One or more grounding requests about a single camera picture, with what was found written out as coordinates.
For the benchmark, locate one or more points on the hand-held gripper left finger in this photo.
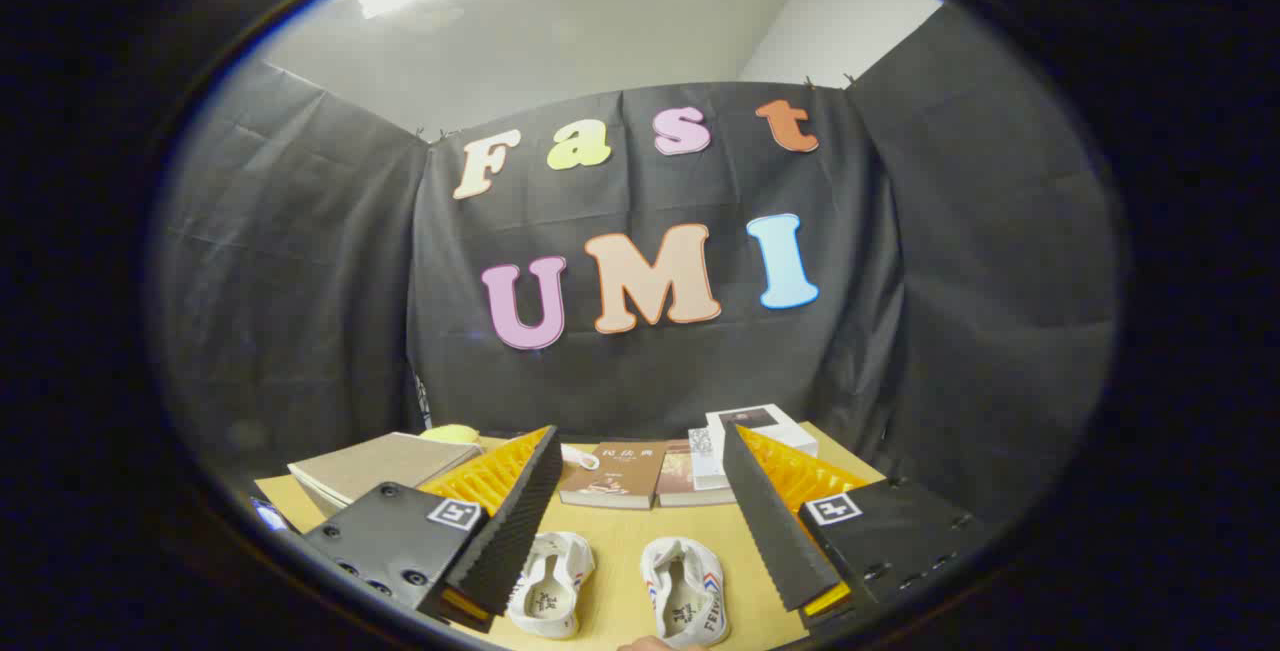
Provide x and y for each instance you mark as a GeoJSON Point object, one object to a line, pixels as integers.
{"type": "Point", "coordinates": [515, 521]}

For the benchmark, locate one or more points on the white patterned card box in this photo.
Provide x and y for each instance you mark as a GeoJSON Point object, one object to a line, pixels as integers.
{"type": "Point", "coordinates": [705, 456]}

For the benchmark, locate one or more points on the dark brown book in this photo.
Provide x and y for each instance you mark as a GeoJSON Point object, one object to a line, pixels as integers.
{"type": "Point", "coordinates": [690, 486]}

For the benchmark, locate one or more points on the white striped shoe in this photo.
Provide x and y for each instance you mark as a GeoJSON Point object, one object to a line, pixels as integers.
{"type": "Point", "coordinates": [685, 591]}
{"type": "Point", "coordinates": [550, 586]}

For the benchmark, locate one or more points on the brown paperback book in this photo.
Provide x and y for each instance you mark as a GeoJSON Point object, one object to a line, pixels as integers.
{"type": "Point", "coordinates": [615, 476]}

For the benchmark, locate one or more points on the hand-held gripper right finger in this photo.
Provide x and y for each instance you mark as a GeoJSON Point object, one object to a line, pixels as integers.
{"type": "Point", "coordinates": [765, 521]}

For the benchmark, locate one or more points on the small white round object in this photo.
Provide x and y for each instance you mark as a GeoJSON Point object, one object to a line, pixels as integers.
{"type": "Point", "coordinates": [580, 457]}

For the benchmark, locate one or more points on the grey storage box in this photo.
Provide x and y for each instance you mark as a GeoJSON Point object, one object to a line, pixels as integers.
{"type": "Point", "coordinates": [385, 464]}

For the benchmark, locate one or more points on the black backdrop cloth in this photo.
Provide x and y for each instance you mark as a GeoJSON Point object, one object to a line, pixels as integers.
{"type": "Point", "coordinates": [650, 371]}

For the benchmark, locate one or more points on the yellow round object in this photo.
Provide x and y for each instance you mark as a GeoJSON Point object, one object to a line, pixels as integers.
{"type": "Point", "coordinates": [452, 433]}

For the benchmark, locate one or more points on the white box with dark picture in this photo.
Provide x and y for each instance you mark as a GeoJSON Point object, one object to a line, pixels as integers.
{"type": "Point", "coordinates": [770, 424]}

